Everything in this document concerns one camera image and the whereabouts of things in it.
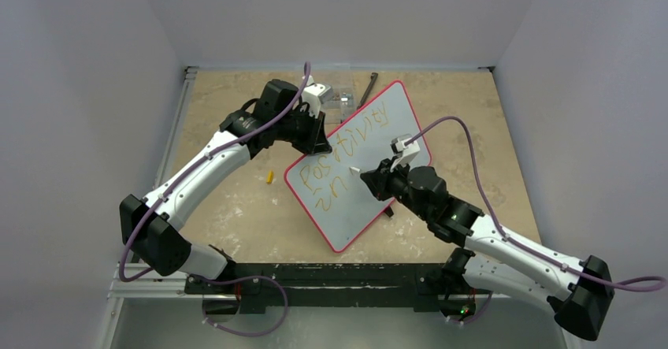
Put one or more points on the red framed whiteboard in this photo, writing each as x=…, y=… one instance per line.
x=328, y=186

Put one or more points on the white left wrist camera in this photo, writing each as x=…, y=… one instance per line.
x=315, y=94

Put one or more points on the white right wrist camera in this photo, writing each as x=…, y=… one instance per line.
x=404, y=149

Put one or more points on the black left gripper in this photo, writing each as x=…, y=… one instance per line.
x=314, y=145

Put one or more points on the clear plastic marker holder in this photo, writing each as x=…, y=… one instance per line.
x=339, y=105

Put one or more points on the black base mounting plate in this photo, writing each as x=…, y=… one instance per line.
x=421, y=287

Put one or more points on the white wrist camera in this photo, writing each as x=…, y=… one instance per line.
x=315, y=94
x=404, y=149

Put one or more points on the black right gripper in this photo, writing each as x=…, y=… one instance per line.
x=386, y=180

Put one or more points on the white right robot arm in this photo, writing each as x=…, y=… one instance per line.
x=578, y=290

